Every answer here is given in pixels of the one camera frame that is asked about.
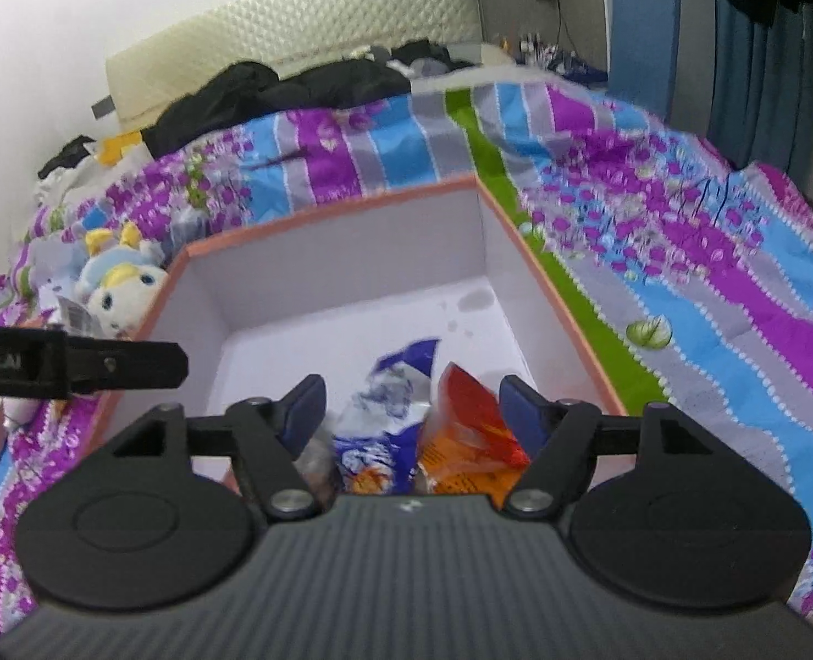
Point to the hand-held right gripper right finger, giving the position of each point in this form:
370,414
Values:
519,412

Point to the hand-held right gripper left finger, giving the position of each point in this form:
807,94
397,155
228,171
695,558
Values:
303,412

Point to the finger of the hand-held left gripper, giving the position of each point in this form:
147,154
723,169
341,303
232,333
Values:
131,366

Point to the blue snack packet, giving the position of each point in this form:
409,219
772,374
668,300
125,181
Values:
385,412

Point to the pink cardboard box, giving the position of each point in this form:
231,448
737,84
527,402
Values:
351,275

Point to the white blue plush doll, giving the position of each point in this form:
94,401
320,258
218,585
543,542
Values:
121,282

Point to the light blue printed bag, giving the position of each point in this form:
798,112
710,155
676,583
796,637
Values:
52,268

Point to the black and white clothes pile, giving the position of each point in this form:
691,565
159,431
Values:
69,165

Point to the purple floral striped blanket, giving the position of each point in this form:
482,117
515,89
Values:
688,275

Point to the yellow pillow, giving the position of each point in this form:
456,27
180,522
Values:
121,148

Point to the black jacket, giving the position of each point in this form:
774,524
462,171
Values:
276,93

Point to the white bed sheet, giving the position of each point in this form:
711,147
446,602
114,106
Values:
461,75

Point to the dark blue cloth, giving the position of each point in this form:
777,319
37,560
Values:
579,70

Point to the small cosmetic bottles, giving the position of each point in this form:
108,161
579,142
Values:
540,47

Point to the dark grey clothes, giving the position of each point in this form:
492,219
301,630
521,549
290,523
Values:
423,56

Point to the cream quilted headboard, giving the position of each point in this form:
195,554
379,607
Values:
296,20

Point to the blue padded chair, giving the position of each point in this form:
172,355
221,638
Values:
643,48

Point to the blue curtain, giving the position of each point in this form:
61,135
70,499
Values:
763,96

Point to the grey wall plate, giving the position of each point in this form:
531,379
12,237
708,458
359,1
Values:
104,108

